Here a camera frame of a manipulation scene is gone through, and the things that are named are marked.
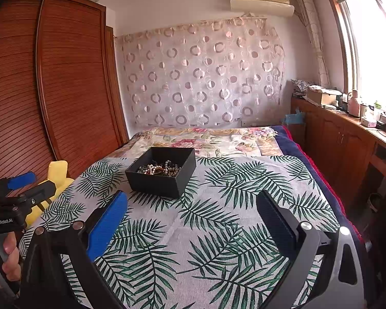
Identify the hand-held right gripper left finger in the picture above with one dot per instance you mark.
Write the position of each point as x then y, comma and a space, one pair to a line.
107, 223

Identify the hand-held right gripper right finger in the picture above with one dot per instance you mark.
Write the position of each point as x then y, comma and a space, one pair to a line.
275, 222

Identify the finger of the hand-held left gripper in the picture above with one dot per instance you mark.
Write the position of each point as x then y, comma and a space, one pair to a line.
40, 196
21, 180

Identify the black cardboard box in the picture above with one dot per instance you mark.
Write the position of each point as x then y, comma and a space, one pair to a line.
160, 185

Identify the pile of mixed beaded jewelry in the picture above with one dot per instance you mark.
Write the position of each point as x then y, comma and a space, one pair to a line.
167, 167

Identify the person's left hand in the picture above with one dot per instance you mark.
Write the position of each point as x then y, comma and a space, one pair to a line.
11, 251

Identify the yellow plush toy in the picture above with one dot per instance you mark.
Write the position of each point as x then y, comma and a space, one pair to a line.
59, 175

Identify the green leaf print cloth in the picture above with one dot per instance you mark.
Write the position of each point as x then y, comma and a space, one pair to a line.
212, 215

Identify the dark blue blanket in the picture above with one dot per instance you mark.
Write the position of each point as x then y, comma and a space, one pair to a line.
308, 161

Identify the brown wooden wardrobe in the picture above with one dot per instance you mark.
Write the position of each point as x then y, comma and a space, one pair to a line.
51, 87

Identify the long wooden cabinet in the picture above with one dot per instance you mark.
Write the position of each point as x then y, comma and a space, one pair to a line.
334, 141

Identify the floral quilt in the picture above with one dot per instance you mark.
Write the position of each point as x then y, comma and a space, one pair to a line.
212, 141

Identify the blue plastic bag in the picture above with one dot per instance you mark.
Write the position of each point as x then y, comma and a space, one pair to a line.
294, 118

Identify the open cardboard box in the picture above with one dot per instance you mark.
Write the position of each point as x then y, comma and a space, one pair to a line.
321, 98

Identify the white tissue box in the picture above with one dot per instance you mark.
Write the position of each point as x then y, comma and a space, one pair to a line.
369, 121

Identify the pile of patterned cloth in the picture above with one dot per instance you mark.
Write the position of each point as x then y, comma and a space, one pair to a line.
300, 87

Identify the pink kettle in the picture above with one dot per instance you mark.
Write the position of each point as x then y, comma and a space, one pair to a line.
353, 104

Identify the white cup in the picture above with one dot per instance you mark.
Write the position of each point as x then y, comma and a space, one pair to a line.
363, 111

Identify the small black device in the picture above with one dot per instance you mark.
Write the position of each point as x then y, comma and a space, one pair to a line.
381, 124

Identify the green cap bottle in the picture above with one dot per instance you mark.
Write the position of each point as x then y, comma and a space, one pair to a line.
377, 109

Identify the patterned window curtain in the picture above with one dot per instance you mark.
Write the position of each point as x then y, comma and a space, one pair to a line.
312, 32

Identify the window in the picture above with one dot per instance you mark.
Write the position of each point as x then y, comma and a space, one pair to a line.
370, 45

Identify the cream air conditioner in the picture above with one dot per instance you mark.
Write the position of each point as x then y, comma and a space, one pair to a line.
260, 1

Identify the circle pattern wall curtain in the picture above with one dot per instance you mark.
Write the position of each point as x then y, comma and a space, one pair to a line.
196, 77

